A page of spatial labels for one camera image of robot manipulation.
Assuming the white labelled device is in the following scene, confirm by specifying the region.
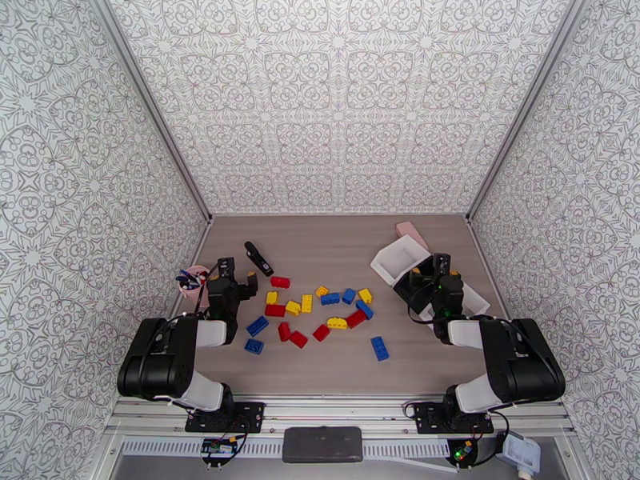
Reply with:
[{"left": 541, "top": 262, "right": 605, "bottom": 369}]
[{"left": 501, "top": 430, "right": 542, "bottom": 477}]

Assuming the green circuit board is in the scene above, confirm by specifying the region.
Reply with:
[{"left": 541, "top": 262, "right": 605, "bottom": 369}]
[
  {"left": 201, "top": 437, "right": 237, "bottom": 457},
  {"left": 447, "top": 438, "right": 478, "bottom": 467}
]

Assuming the aluminium front rail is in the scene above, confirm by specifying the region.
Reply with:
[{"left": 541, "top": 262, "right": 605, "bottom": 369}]
[{"left": 107, "top": 393, "right": 574, "bottom": 437}]

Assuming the aluminium frame post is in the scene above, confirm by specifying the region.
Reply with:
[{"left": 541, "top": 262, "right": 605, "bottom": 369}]
[
  {"left": 86, "top": 0, "right": 215, "bottom": 225},
  {"left": 465, "top": 0, "right": 596, "bottom": 225}
]

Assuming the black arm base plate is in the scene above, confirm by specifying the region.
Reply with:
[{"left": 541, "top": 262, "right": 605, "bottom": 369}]
[
  {"left": 185, "top": 401, "right": 266, "bottom": 434},
  {"left": 414, "top": 402, "right": 495, "bottom": 436}
]

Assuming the black rectangular pad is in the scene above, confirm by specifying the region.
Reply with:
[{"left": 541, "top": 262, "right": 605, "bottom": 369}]
[{"left": 282, "top": 426, "right": 363, "bottom": 464}]

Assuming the pink pen cup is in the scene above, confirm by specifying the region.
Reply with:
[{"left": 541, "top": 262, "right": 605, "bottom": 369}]
[{"left": 178, "top": 265, "right": 211, "bottom": 307}]

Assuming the white slotted cable duct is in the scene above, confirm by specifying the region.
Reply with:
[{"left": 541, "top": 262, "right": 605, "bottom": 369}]
[{"left": 119, "top": 439, "right": 454, "bottom": 461}]

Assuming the aluminium table edge rail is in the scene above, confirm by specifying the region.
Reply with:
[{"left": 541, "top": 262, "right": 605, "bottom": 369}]
[
  {"left": 165, "top": 215, "right": 215, "bottom": 325},
  {"left": 466, "top": 215, "right": 511, "bottom": 320}
]

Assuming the white rectangular container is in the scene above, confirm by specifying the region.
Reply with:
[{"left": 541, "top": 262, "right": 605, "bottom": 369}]
[
  {"left": 414, "top": 281, "right": 492, "bottom": 325},
  {"left": 370, "top": 234, "right": 432, "bottom": 285}
]

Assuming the pink eraser case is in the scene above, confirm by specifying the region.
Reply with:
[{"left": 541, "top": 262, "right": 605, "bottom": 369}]
[{"left": 394, "top": 221, "right": 430, "bottom": 252}]

